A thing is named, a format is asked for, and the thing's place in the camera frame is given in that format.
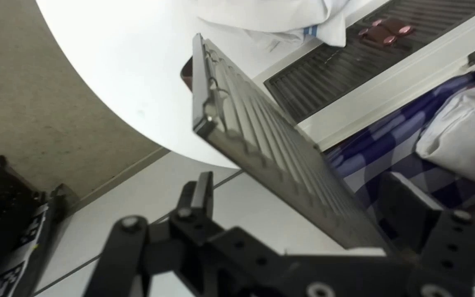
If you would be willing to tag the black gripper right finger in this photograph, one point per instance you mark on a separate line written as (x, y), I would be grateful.
(407, 212)

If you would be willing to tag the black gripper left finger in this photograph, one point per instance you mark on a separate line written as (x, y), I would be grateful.
(201, 192)

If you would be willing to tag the white three-tier cabinet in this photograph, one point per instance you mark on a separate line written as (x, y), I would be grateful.
(391, 83)

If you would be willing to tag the blue white plaid cloth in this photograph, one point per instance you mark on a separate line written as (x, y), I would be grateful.
(379, 142)

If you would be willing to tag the plain white cloth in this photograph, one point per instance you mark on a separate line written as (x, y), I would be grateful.
(462, 137)

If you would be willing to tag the white towel with blue stripes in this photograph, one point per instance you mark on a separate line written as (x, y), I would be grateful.
(259, 14)

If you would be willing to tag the black floor equipment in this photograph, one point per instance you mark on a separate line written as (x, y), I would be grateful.
(7, 220)

